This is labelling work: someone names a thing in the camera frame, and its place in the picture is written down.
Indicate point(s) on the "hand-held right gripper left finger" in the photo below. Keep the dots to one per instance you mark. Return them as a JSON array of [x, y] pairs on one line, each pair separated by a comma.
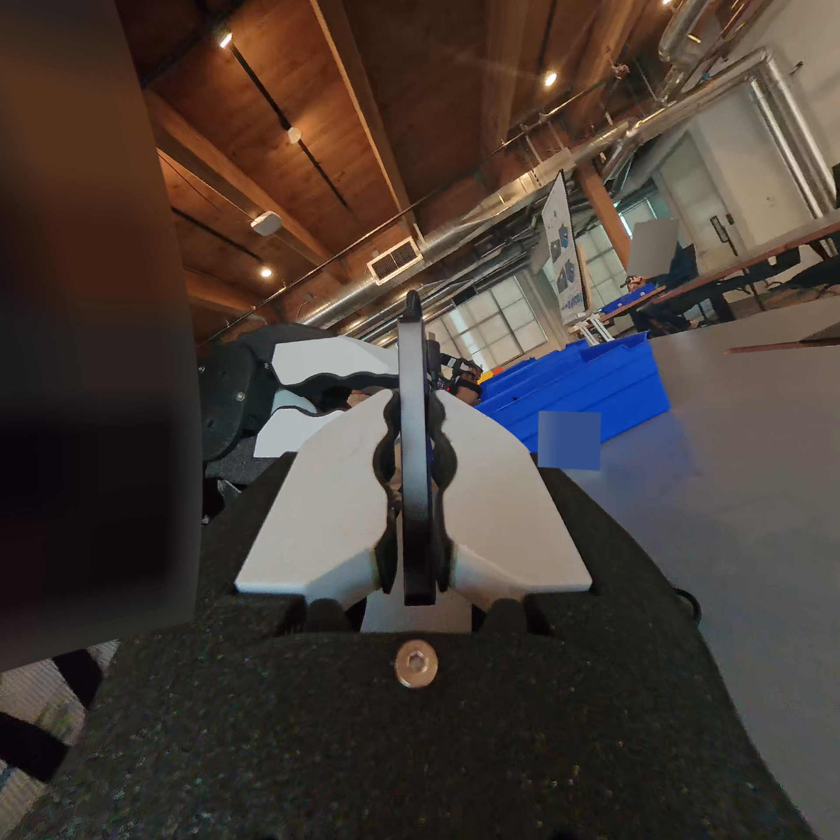
[[315, 519]]

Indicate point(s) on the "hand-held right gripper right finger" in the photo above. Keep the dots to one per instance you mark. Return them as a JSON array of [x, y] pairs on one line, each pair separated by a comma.
[[512, 519]]

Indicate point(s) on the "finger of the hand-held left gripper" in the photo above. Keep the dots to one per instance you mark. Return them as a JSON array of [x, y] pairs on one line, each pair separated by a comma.
[[335, 357], [309, 423]]

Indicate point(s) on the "grey slim usb hub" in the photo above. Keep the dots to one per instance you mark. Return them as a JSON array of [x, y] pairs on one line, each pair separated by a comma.
[[418, 433]]

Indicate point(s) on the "blue plastic bin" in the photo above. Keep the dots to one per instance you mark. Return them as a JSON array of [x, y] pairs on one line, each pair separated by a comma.
[[519, 378], [630, 299], [617, 387]]

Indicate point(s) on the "white vent grille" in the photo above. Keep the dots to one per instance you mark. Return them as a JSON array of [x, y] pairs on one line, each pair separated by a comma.
[[394, 263]]

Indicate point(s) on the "white ceiling box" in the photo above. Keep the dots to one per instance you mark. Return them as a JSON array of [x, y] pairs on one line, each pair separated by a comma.
[[267, 223]]

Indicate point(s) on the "printed roll-up banner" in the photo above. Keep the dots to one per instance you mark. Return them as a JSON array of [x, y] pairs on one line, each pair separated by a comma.
[[562, 250]]

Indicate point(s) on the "wooden support column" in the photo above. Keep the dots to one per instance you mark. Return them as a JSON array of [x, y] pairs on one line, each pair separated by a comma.
[[604, 210]]

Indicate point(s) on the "person's clothing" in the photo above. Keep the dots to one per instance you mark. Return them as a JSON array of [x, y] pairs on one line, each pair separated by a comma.
[[40, 709]]

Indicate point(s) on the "wooden office desk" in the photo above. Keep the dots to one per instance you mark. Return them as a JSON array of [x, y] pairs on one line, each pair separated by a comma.
[[775, 250]]

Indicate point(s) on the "large metal ventilation duct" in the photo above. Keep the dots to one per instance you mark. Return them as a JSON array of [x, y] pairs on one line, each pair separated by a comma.
[[499, 210]]

